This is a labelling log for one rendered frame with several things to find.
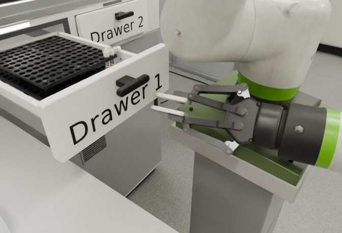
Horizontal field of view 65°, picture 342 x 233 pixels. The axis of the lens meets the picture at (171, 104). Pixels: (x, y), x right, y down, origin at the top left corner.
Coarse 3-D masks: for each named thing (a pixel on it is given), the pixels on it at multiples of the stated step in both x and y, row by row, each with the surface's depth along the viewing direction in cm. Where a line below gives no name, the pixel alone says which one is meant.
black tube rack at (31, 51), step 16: (16, 48) 61; (32, 48) 61; (48, 48) 62; (64, 48) 61; (80, 48) 61; (96, 48) 61; (0, 64) 55; (16, 64) 54; (32, 64) 54; (48, 64) 54; (64, 64) 54; (80, 64) 55; (16, 80) 55; (32, 80) 48; (80, 80) 54; (32, 96) 51; (48, 96) 49
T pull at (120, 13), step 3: (120, 12) 83; (123, 12) 83; (126, 12) 83; (129, 12) 83; (132, 12) 84; (117, 15) 80; (120, 15) 80; (123, 15) 81; (126, 15) 82; (129, 15) 83; (132, 15) 84; (117, 18) 80; (120, 18) 81; (123, 18) 82
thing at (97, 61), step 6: (114, 54) 58; (96, 60) 56; (102, 60) 55; (108, 60) 57; (84, 66) 54; (90, 66) 53; (96, 66) 54; (66, 72) 51; (72, 72) 52; (78, 72) 51; (54, 78) 49; (60, 78) 50; (66, 78) 49; (42, 84) 47; (48, 84) 47; (54, 84) 48
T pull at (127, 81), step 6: (120, 78) 46; (126, 78) 46; (132, 78) 46; (138, 78) 46; (144, 78) 46; (120, 84) 45; (126, 84) 44; (132, 84) 44; (138, 84) 46; (120, 90) 43; (126, 90) 43; (132, 90) 45; (120, 96) 43
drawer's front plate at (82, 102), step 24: (120, 72) 46; (144, 72) 52; (168, 72) 59; (72, 96) 39; (96, 96) 43; (48, 120) 37; (72, 120) 41; (96, 120) 45; (120, 120) 50; (72, 144) 42
